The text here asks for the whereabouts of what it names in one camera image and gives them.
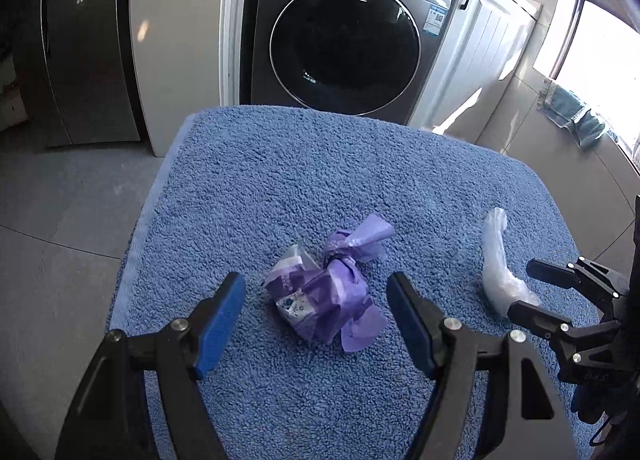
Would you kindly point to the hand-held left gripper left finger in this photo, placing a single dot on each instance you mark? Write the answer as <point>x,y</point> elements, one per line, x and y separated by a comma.
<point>220,325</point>

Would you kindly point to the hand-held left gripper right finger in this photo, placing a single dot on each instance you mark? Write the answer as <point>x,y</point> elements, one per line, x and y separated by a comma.
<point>407,325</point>

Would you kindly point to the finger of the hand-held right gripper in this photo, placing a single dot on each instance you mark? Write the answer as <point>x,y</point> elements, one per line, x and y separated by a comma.
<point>530,315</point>
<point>547,271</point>

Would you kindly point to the clear plastic bag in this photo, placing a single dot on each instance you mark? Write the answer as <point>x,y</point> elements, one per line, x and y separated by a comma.
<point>497,270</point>

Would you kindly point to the purple plastic bag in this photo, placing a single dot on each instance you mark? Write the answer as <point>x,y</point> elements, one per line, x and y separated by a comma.
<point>325,295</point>

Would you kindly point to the person's right hand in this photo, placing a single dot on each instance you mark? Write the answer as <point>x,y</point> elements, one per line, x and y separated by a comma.
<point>590,402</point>

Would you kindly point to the blue terry towel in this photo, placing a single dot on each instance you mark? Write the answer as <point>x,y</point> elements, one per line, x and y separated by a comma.
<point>300,190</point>

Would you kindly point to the window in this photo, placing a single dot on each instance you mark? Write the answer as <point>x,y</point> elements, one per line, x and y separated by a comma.
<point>600,55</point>

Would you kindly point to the white cabinet door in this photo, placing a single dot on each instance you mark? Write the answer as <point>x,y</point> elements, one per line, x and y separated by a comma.
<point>490,55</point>

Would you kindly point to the grey front-load washing machine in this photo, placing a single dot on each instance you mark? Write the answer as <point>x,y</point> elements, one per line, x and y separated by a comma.
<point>345,35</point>

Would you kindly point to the dark grey refrigerator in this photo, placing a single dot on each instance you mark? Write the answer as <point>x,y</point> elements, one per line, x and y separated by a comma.
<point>85,40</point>

